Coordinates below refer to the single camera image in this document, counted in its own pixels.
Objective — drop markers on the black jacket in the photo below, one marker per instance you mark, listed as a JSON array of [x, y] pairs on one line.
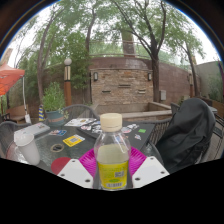
[[186, 133]]

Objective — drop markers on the globe lamp post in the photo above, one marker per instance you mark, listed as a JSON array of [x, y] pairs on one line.
[[67, 86]]

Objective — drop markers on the green plant in blue pot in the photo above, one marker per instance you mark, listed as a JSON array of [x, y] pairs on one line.
[[54, 100]]

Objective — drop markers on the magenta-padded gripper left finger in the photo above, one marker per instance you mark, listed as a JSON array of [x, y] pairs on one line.
[[76, 173]]

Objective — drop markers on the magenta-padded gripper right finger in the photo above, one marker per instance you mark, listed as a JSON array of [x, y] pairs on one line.
[[150, 171]]

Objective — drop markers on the orange canopy with white pole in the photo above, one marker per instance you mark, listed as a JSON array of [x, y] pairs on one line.
[[8, 78]]

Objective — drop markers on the flat round red coaster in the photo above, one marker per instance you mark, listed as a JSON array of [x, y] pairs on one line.
[[60, 165]]

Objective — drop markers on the black laptop with stickers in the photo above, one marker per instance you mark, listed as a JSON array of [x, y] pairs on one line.
[[141, 135]]

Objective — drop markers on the dark forked tree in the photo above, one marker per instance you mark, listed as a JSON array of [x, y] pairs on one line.
[[155, 80]]

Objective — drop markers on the blue yellow striped cone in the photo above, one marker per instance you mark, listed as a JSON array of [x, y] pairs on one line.
[[41, 114]]

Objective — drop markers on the small colourful sticker card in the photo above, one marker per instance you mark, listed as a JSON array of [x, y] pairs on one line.
[[57, 132]]

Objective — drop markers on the white ceramic mug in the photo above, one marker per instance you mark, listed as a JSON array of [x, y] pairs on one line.
[[30, 150]]

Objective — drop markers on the wooden bench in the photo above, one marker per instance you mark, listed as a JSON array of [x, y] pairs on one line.
[[16, 113]]

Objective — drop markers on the grey wall box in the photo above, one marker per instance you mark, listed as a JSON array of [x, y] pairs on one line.
[[163, 95]]

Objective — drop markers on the yellow card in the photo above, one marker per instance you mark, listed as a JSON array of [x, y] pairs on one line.
[[73, 140]]

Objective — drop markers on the silver laptop with stickers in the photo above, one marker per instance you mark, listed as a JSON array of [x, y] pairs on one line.
[[31, 130]]

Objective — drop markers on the white sticker sheet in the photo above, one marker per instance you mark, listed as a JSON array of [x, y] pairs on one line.
[[78, 122]]

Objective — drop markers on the black wall lantern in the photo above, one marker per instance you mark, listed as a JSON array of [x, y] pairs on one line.
[[95, 76], [149, 76]]

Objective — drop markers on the slender leaning tree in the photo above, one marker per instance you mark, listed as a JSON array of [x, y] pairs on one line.
[[40, 73]]

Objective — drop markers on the clear bottle with yellow label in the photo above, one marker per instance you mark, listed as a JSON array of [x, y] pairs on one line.
[[112, 166]]

